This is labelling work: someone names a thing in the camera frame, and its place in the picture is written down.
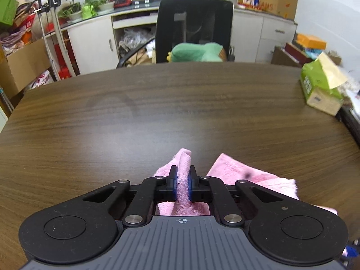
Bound large cardboard box left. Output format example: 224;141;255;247
1;38;51;98

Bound orange box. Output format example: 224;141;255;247
297;34;326;50

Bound green paper bag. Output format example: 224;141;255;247
0;0;18;29

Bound black mesh office chair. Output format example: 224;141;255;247
117;0;234;68

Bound white low cabinet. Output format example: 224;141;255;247
44;4;299;75

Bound pink fluffy towel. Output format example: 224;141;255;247
153;147;338;217

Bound white printed sack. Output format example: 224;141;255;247
24;70;54;91

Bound green tissue pack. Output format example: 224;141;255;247
300;52;348;116

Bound green plush cushion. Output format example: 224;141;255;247
166;43;227;62

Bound cardboard box on cabinet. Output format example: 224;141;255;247
258;0;298;21

